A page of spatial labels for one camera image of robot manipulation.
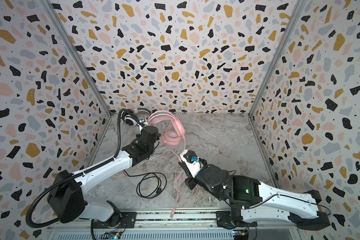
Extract black headphone cable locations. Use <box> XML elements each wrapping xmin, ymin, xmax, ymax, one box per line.
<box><xmin>122</xmin><ymin>169</ymin><xmax>168</xmax><ymax>201</ymax></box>

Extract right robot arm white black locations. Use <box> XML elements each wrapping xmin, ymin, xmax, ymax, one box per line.
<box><xmin>179</xmin><ymin>162</ymin><xmax>331</xmax><ymax>231</ymax></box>

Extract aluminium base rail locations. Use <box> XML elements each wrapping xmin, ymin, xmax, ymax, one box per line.
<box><xmin>42</xmin><ymin>208</ymin><xmax>305</xmax><ymax>240</ymax></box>

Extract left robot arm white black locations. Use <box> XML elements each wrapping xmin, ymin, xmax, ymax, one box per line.
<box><xmin>47</xmin><ymin>126</ymin><xmax>161</xmax><ymax>228</ymax></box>

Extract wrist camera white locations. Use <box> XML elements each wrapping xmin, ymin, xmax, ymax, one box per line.
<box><xmin>138</xmin><ymin>116</ymin><xmax>149</xmax><ymax>128</ymax></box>
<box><xmin>179</xmin><ymin>149</ymin><xmax>207</xmax><ymax>178</ymax></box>

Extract pink headphones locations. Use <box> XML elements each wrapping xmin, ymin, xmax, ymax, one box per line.
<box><xmin>148</xmin><ymin>111</ymin><xmax>186</xmax><ymax>146</ymax></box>

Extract pink headphone cable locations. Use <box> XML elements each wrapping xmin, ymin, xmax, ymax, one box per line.
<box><xmin>169</xmin><ymin>131</ymin><xmax>199</xmax><ymax>219</ymax></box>

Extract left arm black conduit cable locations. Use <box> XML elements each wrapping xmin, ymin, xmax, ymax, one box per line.
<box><xmin>25</xmin><ymin>108</ymin><xmax>136</xmax><ymax>229</ymax></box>

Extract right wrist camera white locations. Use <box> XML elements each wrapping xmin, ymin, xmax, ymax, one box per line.
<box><xmin>179</xmin><ymin>149</ymin><xmax>207</xmax><ymax>178</ymax></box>

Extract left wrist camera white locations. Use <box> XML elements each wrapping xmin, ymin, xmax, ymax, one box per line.
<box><xmin>138</xmin><ymin>116</ymin><xmax>149</xmax><ymax>128</ymax></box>

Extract white black headphones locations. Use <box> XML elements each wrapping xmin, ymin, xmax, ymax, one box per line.
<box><xmin>121</xmin><ymin>108</ymin><xmax>151</xmax><ymax>126</ymax></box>

